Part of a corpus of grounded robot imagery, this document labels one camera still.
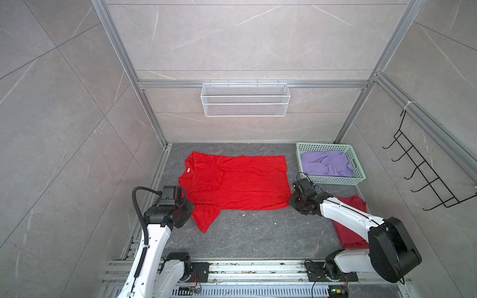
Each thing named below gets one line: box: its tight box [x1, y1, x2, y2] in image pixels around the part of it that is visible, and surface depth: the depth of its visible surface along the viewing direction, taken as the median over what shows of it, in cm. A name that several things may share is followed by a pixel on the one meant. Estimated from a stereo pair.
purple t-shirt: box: [300, 150, 355, 177], surface depth 109 cm
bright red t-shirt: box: [178, 150, 292, 234], surface depth 106 cm
